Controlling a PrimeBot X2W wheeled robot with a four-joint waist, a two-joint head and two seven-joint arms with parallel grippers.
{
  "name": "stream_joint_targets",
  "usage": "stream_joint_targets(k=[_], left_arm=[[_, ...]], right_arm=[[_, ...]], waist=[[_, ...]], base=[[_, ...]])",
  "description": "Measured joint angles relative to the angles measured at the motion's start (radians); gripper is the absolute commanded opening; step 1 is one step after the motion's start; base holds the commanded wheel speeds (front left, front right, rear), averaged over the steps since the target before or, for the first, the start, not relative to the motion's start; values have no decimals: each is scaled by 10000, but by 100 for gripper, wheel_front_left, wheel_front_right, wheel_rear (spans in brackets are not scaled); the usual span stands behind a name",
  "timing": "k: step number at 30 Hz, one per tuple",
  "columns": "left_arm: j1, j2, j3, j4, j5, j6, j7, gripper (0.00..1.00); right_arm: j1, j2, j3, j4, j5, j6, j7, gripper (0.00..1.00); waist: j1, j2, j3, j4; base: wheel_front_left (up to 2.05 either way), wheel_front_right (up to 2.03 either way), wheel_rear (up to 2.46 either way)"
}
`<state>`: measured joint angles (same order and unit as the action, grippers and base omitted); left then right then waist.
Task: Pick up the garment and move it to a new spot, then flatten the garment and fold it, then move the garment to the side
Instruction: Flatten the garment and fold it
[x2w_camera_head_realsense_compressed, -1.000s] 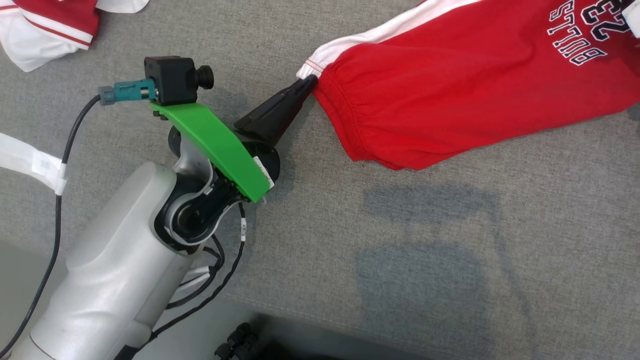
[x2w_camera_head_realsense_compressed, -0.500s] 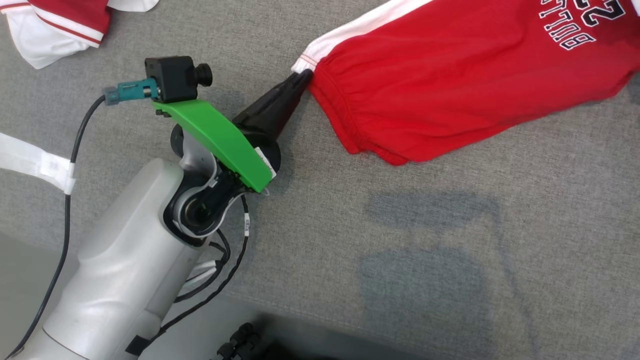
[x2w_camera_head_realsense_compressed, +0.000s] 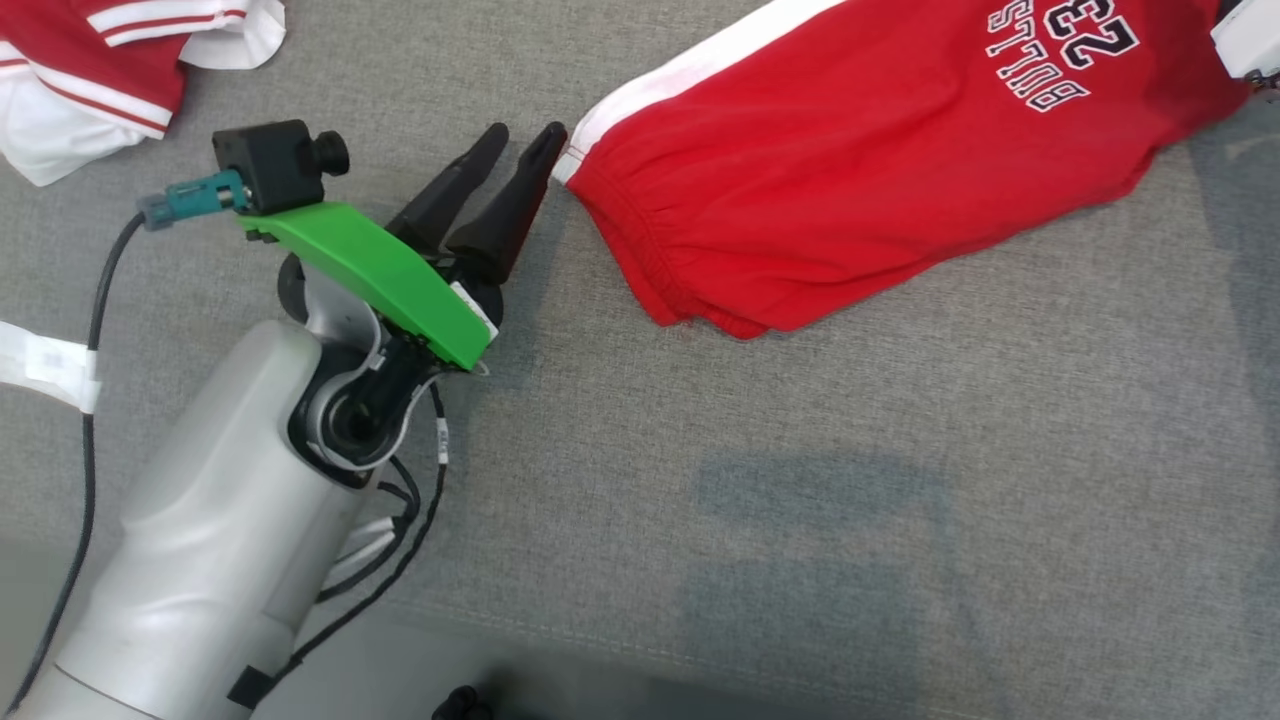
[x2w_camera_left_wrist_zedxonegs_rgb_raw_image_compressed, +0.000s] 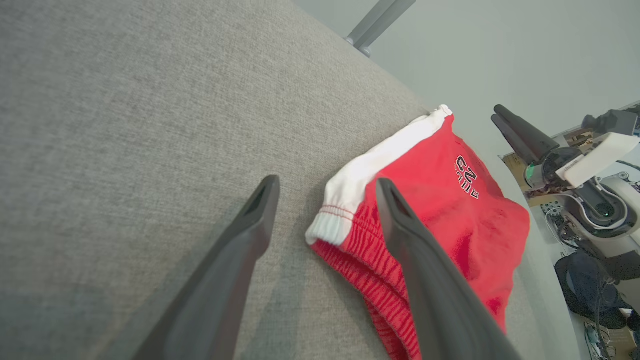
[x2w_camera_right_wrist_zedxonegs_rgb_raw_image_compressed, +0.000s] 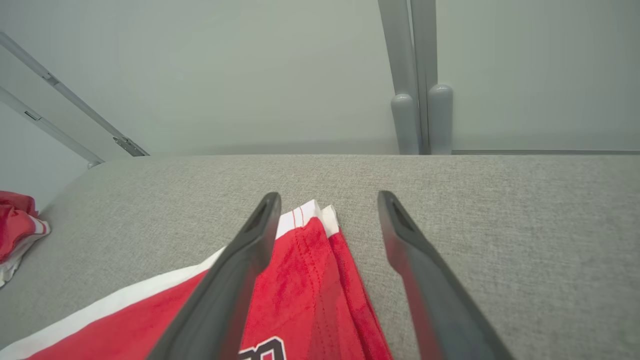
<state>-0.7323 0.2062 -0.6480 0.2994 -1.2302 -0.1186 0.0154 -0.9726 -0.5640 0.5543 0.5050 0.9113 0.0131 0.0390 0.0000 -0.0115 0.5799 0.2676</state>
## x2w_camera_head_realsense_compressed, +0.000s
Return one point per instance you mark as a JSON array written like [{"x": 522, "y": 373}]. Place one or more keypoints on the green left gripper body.
[{"x": 380, "y": 270}]

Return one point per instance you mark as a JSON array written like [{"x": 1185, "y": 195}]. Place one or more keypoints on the red white striped jersey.
[{"x": 90, "y": 60}]

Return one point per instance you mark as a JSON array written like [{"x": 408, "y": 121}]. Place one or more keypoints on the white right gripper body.
[{"x": 1250, "y": 40}]

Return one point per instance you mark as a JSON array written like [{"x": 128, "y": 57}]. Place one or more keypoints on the red Bulls 23 shorts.
[{"x": 850, "y": 170}]

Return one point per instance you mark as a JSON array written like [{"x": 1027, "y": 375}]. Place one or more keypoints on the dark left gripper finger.
[
  {"x": 510, "y": 200},
  {"x": 450, "y": 190}
]

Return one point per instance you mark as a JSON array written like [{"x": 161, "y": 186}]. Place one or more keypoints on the small black robot part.
[{"x": 462, "y": 704}]

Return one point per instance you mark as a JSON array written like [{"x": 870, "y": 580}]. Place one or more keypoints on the grey fabric sofa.
[{"x": 800, "y": 450}]

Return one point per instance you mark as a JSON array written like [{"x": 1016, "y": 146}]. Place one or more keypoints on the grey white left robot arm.
[{"x": 200, "y": 520}]

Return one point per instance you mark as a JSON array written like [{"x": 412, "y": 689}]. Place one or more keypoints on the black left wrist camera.
[{"x": 270, "y": 160}]

